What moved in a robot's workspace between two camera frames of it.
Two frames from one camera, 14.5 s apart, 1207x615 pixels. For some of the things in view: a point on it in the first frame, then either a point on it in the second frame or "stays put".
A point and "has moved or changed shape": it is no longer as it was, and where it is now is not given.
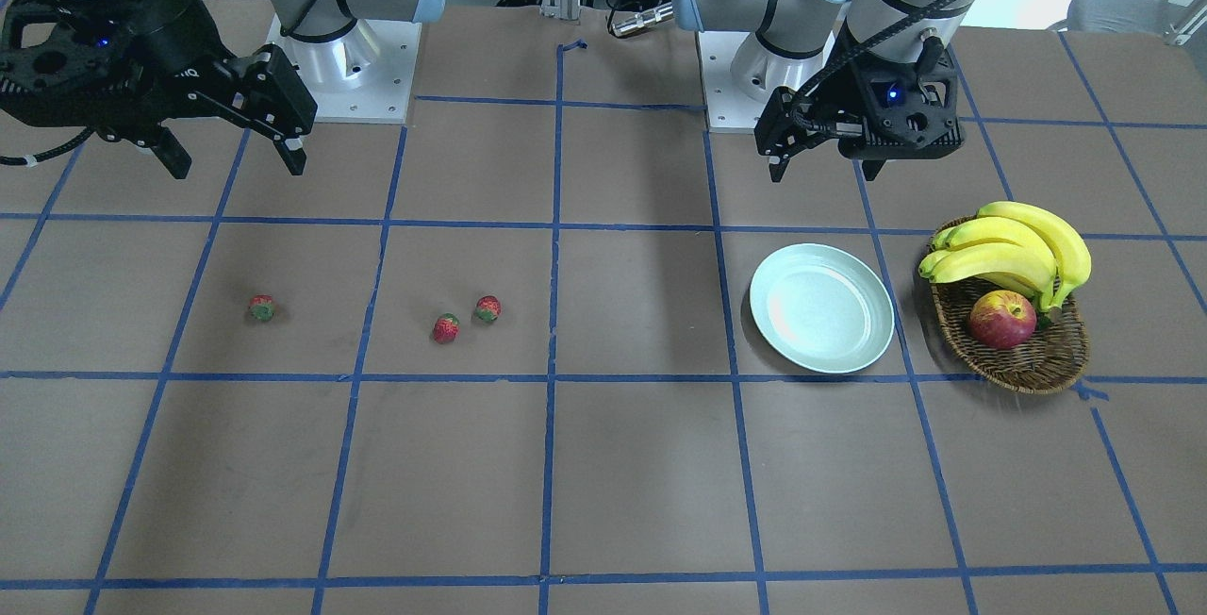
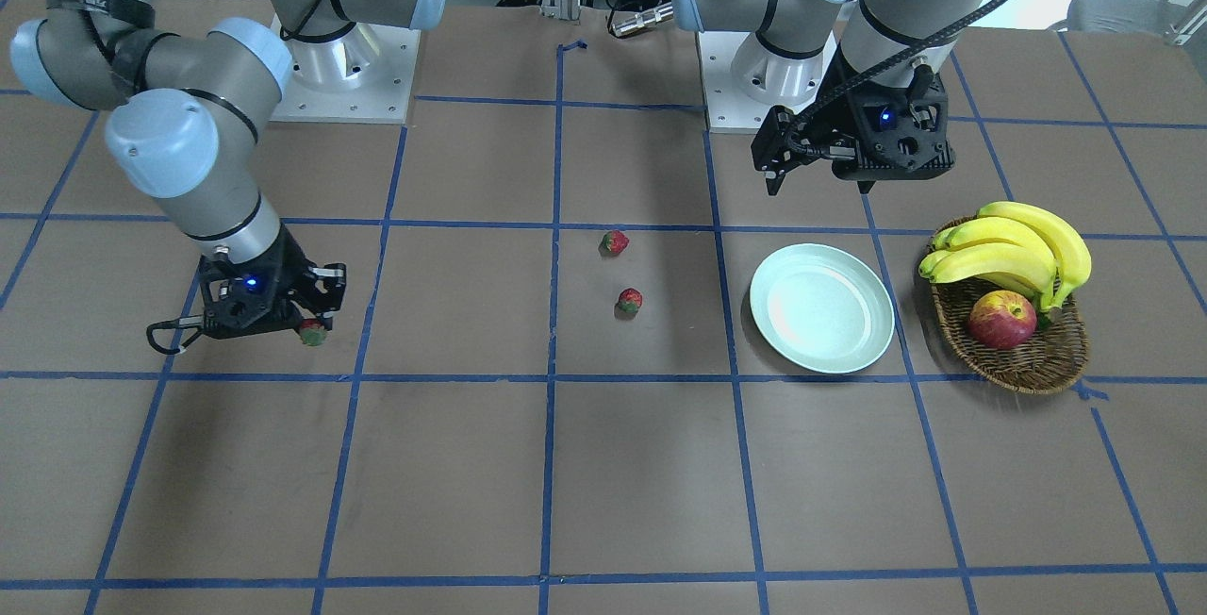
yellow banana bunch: x=1013 y=246 stays put
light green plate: x=823 y=307 stays put
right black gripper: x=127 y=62 -> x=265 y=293
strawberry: x=261 y=307 has moved or changed shape
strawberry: x=446 y=328 -> x=629 y=301
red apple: x=1002 y=319 stays put
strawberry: x=487 y=307 -> x=613 y=242
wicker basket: x=1053 y=358 stays put
